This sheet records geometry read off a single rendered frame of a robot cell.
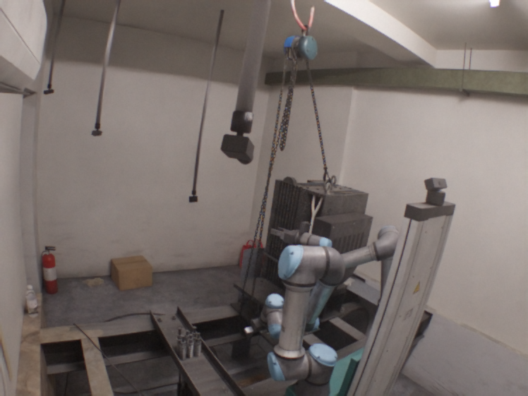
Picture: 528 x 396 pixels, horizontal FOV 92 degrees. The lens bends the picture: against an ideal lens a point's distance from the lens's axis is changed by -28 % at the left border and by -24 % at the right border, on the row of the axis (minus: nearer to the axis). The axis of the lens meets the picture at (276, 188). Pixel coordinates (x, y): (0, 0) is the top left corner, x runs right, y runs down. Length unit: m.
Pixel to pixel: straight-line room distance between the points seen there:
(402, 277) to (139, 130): 3.20
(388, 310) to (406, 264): 0.18
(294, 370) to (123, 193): 3.03
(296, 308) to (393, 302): 0.33
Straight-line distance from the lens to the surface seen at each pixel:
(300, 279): 1.09
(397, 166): 2.98
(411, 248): 1.07
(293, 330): 1.17
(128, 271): 3.75
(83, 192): 3.77
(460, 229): 2.71
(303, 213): 2.02
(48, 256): 3.64
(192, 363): 1.88
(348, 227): 1.95
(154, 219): 4.00
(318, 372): 1.29
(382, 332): 1.20
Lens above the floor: 1.94
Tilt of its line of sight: 10 degrees down
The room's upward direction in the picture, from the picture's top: 9 degrees clockwise
